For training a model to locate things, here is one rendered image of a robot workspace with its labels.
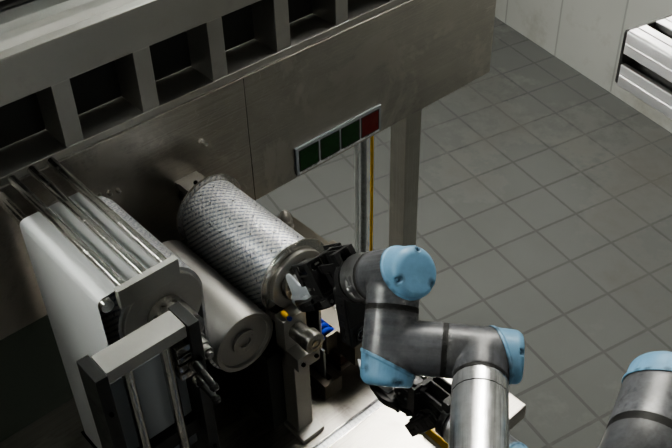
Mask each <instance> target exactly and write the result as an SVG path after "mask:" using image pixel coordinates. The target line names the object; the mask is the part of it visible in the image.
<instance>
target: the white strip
mask: <svg viewBox="0 0 672 448"><path fill-rule="evenodd" d="M0 207H1V208H2V209H3V210H4V211H5V212H6V213H7V214H8V215H9V216H10V217H11V218H12V219H13V220H14V221H15V222H16V223H17V224H18V225H19V226H20V229H21V232H22V235H23V239H24V242H25V245H26V248H27V251H28V254H29V257H30V261H31V264H32V267H33V270H34V273H35V276H36V280H37V283H38V286H39V289H40V292H41V295H42V299H43V302H44V305H45V308H46V311H47V314H48V317H49V321H50V324H51V327H52V330H53V333H54V336H55V340H56V343H57V346H58V349H59V352H60V355H61V358H62V362H63V365H64V368H65V371H66V374H67V377H68V381H69V384H70V387H71V390H72V393H73V396H74V400H75V403H76V406H77V409H78V412H79V415H80V418H81V422H82V425H83V428H84V431H82V432H81V433H82V435H83V436H84V437H85V438H86V439H87V441H88V442H89V443H90V444H91V445H92V447H93V448H102V445H101V442H100V439H99V435H98V432H97V429H96V425H95V422H94V419H93V415H92V412H91V409H90V406H89V402H88V399H87V396H86V392H85V389H84V386H83V382H82V379H81V376H80V372H79V369H78V366H77V363H76V361H78V360H79V359H81V358H83V357H84V356H86V355H89V356H90V357H91V356H93V355H94V354H96V353H98V352H100V351H101V350H103V349H105V348H106V347H108V346H109V345H108V341H107V337H106V334H105V330H104V326H103V322H102V319H101V315H100V311H99V308H100V309H101V310H102V311H103V312H104V313H108V312H110V311H111V310H112V309H113V308H114V305H115V304H114V302H113V301H112V300H111V299H110V298H109V297H108V295H110V294H111V293H112V292H111V291H110V290H109V289H108V288H107V287H106V286H105V285H104V284H103V283H102V282H101V281H100V280H99V279H98V278H97V277H96V276H94V275H93V274H92V273H91V272H90V271H89V270H88V269H87V268H86V267H85V266H84V265H83V264H82V263H81V262H80V261H79V260H78V259H77V258H76V257H75V256H74V255H73V254H72V253H71V252H70V251H69V250H68V249H67V248H66V247H65V246H64V245H63V244H62V243H61V242H60V241H59V240H58V239H57V238H56V237H55V236H54V235H53V234H52V233H51V232H50V231H49V230H48V229H47V228H46V227H45V226H44V225H43V224H42V223H41V222H40V221H39V220H38V219H37V218H36V217H35V216H34V215H33V214H32V215H30V216H27V215H26V214H25V213H24V212H23V211H22V210H21V209H20V208H19V207H18V206H17V205H16V204H15V203H14V202H13V201H12V200H11V199H10V198H9V197H8V196H7V195H6V194H5V193H4V192H0Z"/></svg>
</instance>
